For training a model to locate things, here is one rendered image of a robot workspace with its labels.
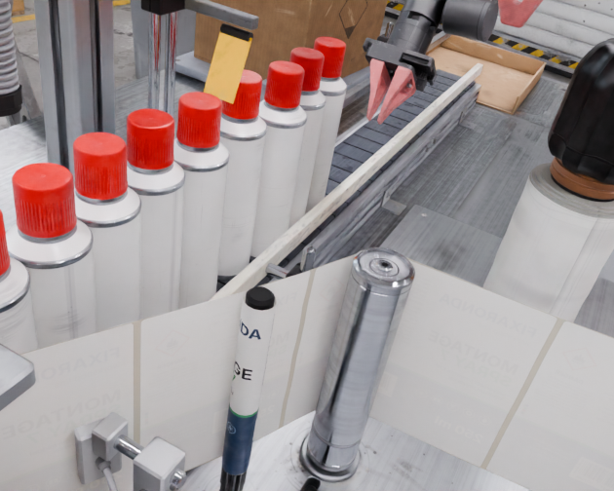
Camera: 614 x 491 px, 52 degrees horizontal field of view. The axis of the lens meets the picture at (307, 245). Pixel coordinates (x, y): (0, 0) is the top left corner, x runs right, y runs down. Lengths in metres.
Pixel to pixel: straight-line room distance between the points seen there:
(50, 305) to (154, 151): 0.13
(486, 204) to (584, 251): 0.46
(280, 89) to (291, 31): 0.54
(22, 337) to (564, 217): 0.39
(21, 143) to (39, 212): 0.59
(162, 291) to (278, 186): 0.17
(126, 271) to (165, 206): 0.06
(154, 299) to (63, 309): 0.12
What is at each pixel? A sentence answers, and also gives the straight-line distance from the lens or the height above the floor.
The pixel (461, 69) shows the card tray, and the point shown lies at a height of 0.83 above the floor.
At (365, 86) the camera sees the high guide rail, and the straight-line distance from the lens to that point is 0.94.
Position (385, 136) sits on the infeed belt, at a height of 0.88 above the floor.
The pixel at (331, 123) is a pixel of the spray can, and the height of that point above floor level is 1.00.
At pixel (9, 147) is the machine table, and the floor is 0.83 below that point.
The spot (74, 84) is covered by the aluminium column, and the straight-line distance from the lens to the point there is 0.58.
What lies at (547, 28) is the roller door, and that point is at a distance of 4.86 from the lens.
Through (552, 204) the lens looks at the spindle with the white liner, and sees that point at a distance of 0.53.
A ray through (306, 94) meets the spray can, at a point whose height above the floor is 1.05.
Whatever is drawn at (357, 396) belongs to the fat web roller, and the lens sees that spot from 0.43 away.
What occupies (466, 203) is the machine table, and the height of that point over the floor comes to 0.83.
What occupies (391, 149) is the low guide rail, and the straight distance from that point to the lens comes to 0.88.
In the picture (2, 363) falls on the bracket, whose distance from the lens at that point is 0.20.
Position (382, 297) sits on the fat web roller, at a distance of 0.37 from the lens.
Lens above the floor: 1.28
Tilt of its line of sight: 35 degrees down
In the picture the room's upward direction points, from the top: 11 degrees clockwise
